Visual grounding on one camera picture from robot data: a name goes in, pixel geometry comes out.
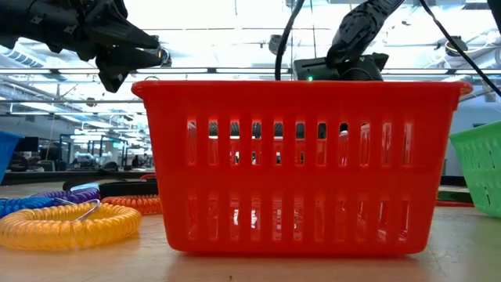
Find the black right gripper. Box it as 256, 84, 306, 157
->
293, 52, 390, 82

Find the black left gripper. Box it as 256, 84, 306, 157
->
46, 0, 164, 94

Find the red plastic basket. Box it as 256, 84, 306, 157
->
131, 80, 474, 255

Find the black coil wristband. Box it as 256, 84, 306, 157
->
62, 178, 160, 199

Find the black ceiling fixture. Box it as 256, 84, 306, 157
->
158, 46, 173, 67
269, 34, 287, 56
444, 35, 469, 58

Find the black monitor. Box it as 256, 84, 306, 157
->
15, 136, 40, 153

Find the purple coil wristband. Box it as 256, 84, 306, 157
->
31, 186, 101, 204

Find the orange coil wristband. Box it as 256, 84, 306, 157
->
100, 194, 164, 216

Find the blue coil wristband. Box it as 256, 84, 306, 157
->
0, 195, 66, 219

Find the yellow coil wristband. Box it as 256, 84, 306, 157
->
0, 201, 143, 251

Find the green plastic basket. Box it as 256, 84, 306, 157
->
449, 120, 501, 219

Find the black hanging cable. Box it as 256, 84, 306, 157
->
311, 0, 317, 60

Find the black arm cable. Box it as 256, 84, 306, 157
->
275, 0, 306, 81

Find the black thin cable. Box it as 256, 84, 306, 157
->
418, 0, 501, 97

